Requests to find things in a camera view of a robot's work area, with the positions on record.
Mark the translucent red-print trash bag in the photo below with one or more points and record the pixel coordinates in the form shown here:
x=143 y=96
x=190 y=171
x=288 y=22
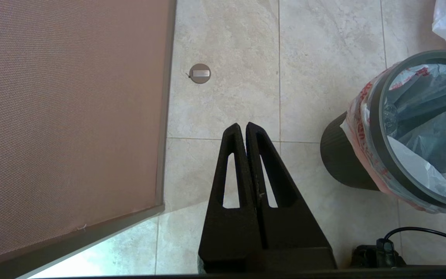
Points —
x=432 y=116

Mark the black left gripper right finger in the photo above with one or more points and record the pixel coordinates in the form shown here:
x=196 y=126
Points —
x=292 y=232

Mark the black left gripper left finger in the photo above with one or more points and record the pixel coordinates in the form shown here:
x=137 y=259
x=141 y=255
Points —
x=230 y=232

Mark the round metal floor door stop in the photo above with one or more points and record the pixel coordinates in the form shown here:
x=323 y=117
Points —
x=199 y=73

